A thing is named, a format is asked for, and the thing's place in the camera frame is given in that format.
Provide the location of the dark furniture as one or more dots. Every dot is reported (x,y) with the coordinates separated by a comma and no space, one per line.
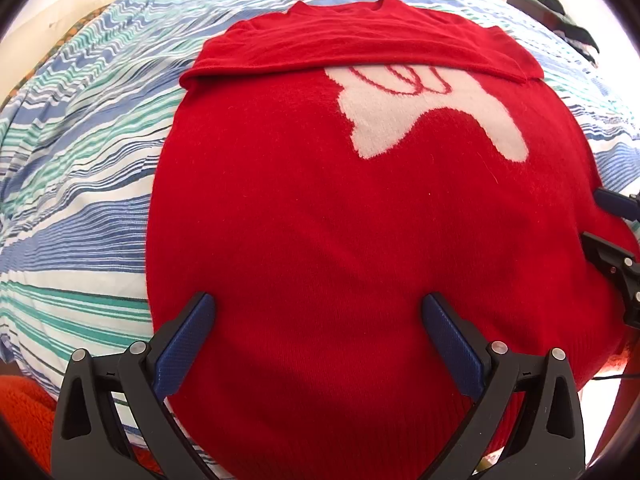
(525,2)

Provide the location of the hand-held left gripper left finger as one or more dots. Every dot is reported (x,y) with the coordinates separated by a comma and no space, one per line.
(182,345)

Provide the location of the black clothes pile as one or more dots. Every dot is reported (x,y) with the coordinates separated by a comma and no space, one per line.
(575,27)

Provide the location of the red sweater with white rabbit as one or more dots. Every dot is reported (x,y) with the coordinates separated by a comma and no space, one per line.
(300,235)

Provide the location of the orange fleece blanket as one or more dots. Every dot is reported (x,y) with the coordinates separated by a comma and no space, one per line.
(25,405)

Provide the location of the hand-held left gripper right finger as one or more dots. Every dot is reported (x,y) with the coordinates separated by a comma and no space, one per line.
(452,345)

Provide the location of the orange green patterned sheet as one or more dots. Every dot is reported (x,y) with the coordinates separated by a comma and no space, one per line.
(75,27)

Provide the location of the striped blue green duvet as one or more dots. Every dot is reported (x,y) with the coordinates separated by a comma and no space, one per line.
(75,160)

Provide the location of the cream padded headboard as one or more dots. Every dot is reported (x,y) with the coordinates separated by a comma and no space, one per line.
(65,5)

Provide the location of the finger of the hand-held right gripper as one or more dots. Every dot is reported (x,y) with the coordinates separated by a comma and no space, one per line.
(607,252)
(615,202)

